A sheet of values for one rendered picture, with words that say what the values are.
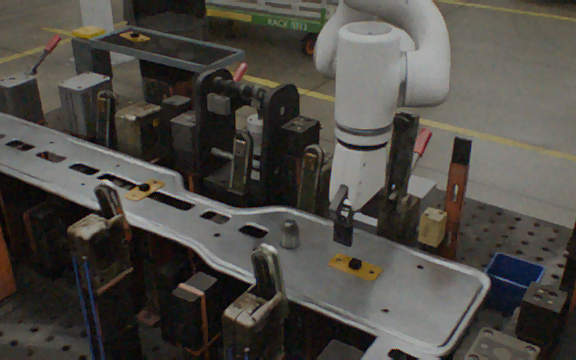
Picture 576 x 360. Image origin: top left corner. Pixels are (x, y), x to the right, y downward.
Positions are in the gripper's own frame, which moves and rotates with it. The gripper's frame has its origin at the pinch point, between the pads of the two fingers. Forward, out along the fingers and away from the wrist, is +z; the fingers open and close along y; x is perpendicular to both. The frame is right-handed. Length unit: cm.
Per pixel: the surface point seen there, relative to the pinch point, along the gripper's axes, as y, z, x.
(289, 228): 1.5, 4.3, -11.8
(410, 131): -14.7, -10.7, 1.5
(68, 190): 8, 9, -59
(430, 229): -10.5, 3.8, 8.4
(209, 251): 9.7, 8.3, -22.6
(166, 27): -201, 59, -228
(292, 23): -336, 91, -228
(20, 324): 20, 39, -67
